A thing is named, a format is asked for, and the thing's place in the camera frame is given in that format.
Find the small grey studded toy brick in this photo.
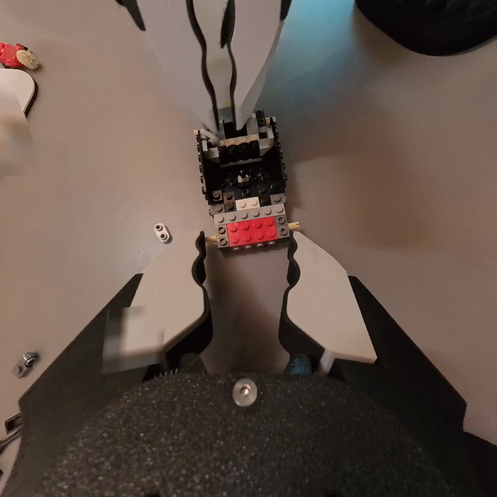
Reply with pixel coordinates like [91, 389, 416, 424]
[12, 351, 40, 378]

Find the white book stand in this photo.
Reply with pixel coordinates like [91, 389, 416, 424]
[0, 68, 39, 117]

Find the toy brick car model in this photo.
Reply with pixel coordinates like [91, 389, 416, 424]
[193, 110, 302, 253]

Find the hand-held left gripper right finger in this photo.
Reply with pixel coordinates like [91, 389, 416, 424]
[279, 232, 378, 376]

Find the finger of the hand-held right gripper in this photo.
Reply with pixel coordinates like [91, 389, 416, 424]
[221, 0, 283, 132]
[136, 0, 219, 132]

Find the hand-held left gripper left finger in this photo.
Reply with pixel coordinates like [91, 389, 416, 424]
[131, 231, 214, 355]

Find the black fleece-lined jacket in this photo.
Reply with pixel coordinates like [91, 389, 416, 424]
[353, 0, 497, 57]

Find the tan round toy piece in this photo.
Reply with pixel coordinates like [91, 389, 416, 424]
[16, 48, 41, 71]

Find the pile of small black toy pieces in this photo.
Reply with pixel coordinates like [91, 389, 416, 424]
[0, 412, 22, 457]

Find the red toy brick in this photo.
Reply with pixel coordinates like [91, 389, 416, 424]
[0, 41, 21, 70]

